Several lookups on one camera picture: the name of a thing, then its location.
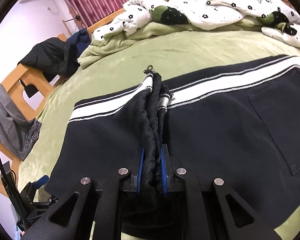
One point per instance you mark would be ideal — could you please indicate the black jacket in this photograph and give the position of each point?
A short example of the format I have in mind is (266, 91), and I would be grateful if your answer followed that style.
(52, 55)

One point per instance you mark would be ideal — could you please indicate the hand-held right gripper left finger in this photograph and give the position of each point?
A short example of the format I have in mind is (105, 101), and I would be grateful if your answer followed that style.
(140, 170)

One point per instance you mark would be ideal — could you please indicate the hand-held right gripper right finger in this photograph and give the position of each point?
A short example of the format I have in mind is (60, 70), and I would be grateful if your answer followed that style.
(164, 172)

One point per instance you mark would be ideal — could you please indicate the black pants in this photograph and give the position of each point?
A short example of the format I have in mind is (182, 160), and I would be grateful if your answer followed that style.
(215, 130)

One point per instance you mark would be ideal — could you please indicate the folded green fleece blanket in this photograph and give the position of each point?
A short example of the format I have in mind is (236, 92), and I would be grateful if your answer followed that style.
(107, 47)

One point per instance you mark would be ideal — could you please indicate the grey jeans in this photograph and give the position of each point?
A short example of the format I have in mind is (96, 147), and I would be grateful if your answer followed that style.
(7, 120)

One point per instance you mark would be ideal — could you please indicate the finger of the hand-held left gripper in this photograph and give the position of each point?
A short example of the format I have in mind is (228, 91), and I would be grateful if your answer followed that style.
(41, 180)

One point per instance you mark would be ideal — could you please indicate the navy blue garment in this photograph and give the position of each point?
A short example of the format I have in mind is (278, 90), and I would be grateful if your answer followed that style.
(81, 41)

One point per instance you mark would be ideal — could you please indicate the wooden bed frame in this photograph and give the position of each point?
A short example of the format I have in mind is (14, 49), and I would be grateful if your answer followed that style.
(15, 80)

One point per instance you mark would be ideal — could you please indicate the green fleece bed blanket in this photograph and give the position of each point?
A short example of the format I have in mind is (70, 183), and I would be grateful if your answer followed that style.
(165, 50)

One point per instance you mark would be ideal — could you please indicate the wooden coat rack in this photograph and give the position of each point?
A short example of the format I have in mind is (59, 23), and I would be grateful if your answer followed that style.
(68, 27)

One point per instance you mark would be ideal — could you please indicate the white floral quilt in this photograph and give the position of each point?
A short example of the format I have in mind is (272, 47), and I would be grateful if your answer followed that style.
(215, 12)

